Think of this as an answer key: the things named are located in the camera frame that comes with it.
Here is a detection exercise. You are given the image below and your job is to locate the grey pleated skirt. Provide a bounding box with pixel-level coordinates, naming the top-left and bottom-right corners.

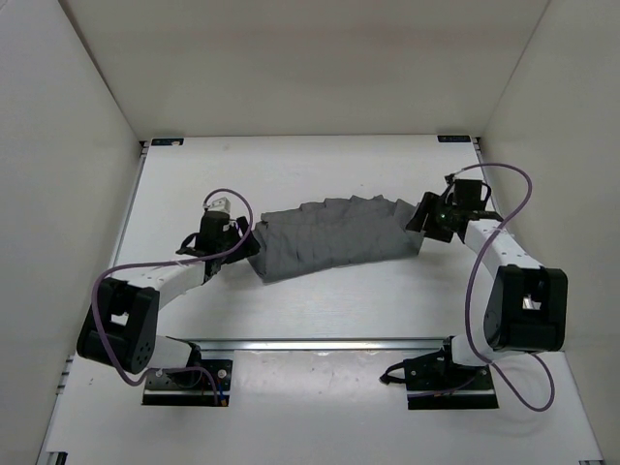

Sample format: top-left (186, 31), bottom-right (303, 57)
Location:
top-left (249, 195), bottom-right (423, 284)

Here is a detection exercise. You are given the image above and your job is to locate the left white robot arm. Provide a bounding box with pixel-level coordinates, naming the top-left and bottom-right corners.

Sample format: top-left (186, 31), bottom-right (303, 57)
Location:
top-left (77, 207), bottom-right (260, 386)

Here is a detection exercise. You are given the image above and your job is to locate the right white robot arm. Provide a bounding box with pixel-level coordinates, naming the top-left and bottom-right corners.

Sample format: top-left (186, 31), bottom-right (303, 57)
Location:
top-left (407, 177), bottom-right (568, 388)

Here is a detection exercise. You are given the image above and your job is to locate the right blue corner label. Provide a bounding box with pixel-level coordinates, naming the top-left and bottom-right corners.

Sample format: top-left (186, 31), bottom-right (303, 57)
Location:
top-left (437, 135), bottom-right (472, 143)

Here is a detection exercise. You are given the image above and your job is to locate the blue corner label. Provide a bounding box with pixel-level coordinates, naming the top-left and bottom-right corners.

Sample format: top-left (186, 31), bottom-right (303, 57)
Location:
top-left (150, 138), bottom-right (184, 146)
top-left (437, 135), bottom-right (472, 143)

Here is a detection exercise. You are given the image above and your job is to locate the left blue corner label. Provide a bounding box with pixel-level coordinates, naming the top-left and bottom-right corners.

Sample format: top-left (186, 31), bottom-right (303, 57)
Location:
top-left (150, 138), bottom-right (184, 146)

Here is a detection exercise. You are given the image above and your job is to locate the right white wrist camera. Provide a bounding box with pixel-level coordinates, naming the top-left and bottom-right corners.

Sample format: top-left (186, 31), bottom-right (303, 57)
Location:
top-left (444, 170), bottom-right (461, 187)

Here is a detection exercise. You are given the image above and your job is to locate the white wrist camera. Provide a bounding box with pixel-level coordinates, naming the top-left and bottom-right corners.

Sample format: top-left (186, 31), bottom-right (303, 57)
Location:
top-left (203, 197), bottom-right (231, 215)
top-left (444, 170), bottom-right (461, 187)

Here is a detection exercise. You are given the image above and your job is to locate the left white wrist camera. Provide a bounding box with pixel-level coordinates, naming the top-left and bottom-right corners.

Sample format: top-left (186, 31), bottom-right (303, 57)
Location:
top-left (203, 197), bottom-right (231, 215)

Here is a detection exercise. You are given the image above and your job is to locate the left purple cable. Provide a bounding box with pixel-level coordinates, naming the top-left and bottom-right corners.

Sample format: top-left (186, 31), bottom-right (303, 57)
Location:
top-left (95, 188), bottom-right (254, 406)

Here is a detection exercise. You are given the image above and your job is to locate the purple cable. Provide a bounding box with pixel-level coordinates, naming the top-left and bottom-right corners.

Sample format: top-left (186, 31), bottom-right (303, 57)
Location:
top-left (95, 188), bottom-right (254, 406)
top-left (445, 162), bottom-right (556, 413)

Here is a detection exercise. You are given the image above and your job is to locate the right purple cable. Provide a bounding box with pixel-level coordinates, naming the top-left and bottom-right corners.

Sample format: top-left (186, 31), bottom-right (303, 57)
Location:
top-left (445, 162), bottom-right (556, 413)

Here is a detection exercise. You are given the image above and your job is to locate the front aluminium table rail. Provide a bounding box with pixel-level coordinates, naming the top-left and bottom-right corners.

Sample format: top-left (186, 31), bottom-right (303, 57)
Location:
top-left (192, 338), bottom-right (443, 352)

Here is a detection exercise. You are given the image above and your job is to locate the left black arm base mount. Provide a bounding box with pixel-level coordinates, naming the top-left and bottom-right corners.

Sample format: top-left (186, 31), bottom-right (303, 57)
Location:
top-left (141, 356), bottom-right (233, 407)

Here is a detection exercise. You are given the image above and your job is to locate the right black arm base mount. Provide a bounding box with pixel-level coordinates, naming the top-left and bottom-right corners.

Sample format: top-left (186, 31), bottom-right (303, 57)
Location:
top-left (379, 346), bottom-right (499, 411)

